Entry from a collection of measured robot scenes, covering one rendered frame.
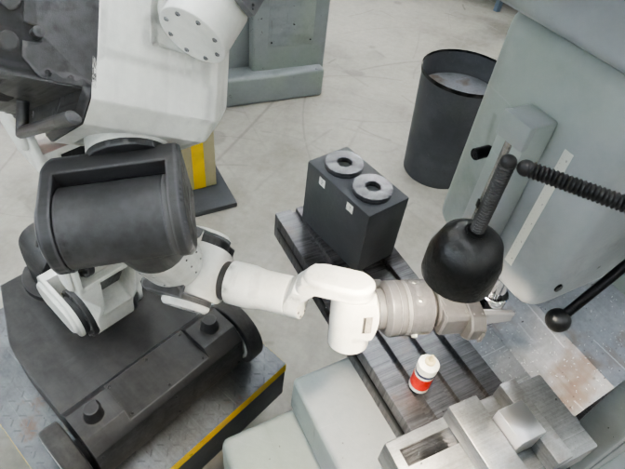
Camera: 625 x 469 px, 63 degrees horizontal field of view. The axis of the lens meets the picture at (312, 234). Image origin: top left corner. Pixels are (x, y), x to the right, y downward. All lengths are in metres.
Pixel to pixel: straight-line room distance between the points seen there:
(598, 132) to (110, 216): 0.48
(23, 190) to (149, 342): 1.64
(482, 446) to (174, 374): 0.80
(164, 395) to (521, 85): 1.10
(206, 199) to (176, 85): 2.11
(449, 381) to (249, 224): 1.68
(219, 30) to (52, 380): 1.17
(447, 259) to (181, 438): 1.18
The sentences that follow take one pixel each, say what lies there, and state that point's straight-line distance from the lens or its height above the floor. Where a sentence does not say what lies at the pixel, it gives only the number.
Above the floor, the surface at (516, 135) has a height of 1.53.
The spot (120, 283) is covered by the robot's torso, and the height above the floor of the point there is 0.77.
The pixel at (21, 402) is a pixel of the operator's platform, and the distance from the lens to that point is 1.70.
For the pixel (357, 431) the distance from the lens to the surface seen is 1.09.
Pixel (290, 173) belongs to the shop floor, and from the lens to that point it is 2.89.
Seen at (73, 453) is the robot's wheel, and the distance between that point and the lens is 1.37.
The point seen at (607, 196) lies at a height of 1.58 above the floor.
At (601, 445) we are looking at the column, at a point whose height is 0.70.
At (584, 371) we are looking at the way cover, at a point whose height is 0.92.
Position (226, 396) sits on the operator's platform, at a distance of 1.58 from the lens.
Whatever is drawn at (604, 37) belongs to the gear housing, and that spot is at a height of 1.65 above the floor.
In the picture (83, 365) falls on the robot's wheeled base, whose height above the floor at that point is 0.57.
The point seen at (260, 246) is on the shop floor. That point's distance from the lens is 2.48.
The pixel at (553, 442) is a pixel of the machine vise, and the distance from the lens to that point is 0.99.
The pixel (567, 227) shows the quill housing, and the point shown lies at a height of 1.46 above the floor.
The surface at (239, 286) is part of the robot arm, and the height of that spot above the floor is 1.18.
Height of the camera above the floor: 1.81
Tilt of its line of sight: 45 degrees down
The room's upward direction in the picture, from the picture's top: 8 degrees clockwise
